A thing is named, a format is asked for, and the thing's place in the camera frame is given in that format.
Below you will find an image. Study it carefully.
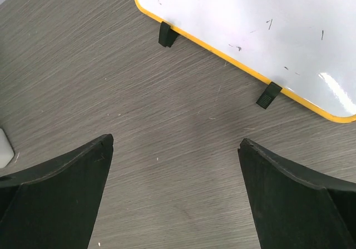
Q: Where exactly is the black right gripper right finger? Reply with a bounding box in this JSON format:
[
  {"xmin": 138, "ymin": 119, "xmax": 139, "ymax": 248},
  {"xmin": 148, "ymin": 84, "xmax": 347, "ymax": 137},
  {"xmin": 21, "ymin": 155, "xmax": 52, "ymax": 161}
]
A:
[{"xmin": 238, "ymin": 138, "xmax": 355, "ymax": 248}]

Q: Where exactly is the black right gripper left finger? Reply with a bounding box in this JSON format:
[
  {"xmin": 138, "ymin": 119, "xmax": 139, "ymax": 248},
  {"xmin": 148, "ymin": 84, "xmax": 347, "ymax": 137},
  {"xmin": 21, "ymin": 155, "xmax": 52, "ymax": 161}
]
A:
[{"xmin": 1, "ymin": 134, "xmax": 113, "ymax": 248}]

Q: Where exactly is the yellow framed whiteboard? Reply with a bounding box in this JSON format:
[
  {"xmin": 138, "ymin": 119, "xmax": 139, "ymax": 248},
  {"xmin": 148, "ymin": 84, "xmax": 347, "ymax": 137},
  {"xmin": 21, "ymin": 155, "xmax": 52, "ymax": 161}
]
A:
[{"xmin": 135, "ymin": 0, "xmax": 355, "ymax": 123}]

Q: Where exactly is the white pen holder box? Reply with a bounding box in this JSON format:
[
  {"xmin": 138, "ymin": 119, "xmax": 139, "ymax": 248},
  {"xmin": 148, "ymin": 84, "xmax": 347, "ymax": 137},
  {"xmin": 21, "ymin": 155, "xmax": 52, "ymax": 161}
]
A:
[{"xmin": 0, "ymin": 129, "xmax": 14, "ymax": 168}]

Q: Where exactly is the black wire whiteboard stand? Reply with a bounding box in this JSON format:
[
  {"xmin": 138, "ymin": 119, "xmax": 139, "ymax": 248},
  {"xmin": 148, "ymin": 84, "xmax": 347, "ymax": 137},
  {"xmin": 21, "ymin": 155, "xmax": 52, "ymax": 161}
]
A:
[{"xmin": 158, "ymin": 22, "xmax": 282, "ymax": 109}]

